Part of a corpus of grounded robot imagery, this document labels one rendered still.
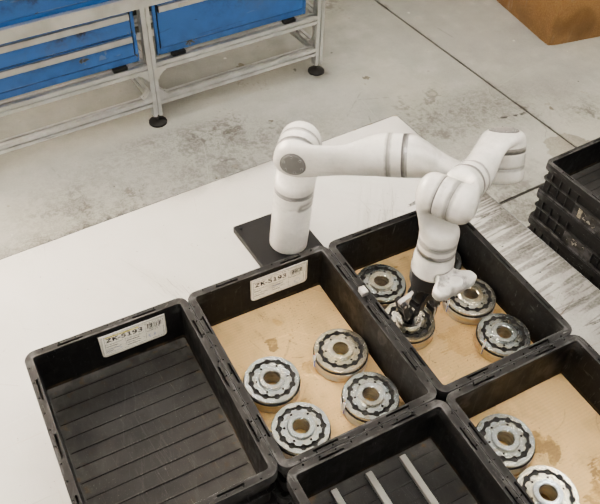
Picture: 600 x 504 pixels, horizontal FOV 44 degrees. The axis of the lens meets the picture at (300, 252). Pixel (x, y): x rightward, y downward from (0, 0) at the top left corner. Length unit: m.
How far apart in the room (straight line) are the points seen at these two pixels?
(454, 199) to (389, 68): 2.57
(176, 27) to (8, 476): 2.13
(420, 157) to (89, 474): 0.85
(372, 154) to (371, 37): 2.51
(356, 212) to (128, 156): 1.53
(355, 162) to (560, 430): 0.64
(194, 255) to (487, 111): 2.08
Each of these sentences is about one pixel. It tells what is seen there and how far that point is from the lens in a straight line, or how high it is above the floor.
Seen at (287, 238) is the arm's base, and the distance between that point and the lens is 1.72.
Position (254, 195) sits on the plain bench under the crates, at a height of 0.70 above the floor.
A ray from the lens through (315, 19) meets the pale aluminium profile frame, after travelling 3.52.
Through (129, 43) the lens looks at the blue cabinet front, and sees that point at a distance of 3.13.
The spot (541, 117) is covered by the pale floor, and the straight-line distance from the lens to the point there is 3.60.
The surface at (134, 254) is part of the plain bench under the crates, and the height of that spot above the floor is 0.70.
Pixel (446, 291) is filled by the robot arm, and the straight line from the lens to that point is 1.32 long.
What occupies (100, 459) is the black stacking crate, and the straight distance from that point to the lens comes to 1.35.
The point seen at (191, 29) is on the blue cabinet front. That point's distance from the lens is 3.23.
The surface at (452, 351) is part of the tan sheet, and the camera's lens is 1.47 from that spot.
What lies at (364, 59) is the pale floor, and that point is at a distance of 3.81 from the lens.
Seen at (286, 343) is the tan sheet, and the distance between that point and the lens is 1.44.
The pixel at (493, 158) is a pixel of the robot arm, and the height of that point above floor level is 1.14.
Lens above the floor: 1.99
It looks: 46 degrees down
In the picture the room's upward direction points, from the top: 2 degrees clockwise
